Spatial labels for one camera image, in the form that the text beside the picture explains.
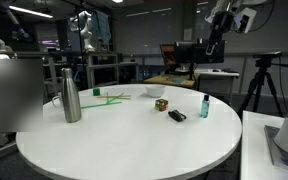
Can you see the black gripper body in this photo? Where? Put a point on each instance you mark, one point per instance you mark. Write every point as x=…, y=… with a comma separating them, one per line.
x=221, y=25

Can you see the white bowl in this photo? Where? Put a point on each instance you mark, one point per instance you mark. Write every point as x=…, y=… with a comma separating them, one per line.
x=156, y=90

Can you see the black computer monitor pair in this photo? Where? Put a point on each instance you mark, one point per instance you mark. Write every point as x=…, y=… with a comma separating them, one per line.
x=200, y=55

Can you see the white office desk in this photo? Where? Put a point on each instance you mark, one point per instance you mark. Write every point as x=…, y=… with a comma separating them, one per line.
x=217, y=75

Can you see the monitor with orange screen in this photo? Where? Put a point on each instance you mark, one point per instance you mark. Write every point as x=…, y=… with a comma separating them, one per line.
x=168, y=55

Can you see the wooden desk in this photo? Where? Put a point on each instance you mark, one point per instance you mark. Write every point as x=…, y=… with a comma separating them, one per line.
x=165, y=80

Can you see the blue hand sanitizer bottle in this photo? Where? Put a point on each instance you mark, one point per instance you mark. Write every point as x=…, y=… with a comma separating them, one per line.
x=205, y=108

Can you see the small black clip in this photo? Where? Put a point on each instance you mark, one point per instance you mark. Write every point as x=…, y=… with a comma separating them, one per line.
x=177, y=115

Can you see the Rubik's cube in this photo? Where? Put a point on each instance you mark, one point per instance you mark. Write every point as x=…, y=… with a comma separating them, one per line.
x=161, y=105

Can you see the orange stick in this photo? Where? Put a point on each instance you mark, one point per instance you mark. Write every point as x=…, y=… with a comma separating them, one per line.
x=117, y=97

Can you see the short green stick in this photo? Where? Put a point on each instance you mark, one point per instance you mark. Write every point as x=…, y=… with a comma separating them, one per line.
x=107, y=98
x=117, y=97

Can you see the white robot mounting table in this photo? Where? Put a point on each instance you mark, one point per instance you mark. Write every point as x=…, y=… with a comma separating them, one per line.
x=254, y=150

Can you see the hanging blue cloth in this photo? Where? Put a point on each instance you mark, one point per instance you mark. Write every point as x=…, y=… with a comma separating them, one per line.
x=102, y=26

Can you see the metal shelf rack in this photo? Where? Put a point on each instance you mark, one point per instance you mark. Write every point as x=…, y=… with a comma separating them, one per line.
x=100, y=66

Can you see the small green cube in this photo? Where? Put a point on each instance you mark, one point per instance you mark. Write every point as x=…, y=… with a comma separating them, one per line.
x=96, y=92

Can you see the long green stick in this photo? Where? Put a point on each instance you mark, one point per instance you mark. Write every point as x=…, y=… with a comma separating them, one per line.
x=100, y=105

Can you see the stainless steel water bottle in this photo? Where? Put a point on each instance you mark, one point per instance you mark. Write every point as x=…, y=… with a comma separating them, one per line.
x=71, y=100

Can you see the white mug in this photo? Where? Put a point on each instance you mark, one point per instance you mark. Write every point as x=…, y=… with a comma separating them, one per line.
x=58, y=100

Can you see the long ceiling light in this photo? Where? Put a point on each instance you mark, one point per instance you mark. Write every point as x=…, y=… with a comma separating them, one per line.
x=27, y=10

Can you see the black camera tripod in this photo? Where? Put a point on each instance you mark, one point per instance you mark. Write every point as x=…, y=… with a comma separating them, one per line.
x=260, y=80

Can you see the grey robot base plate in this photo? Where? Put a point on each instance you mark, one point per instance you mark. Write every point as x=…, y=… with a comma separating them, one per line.
x=277, y=150

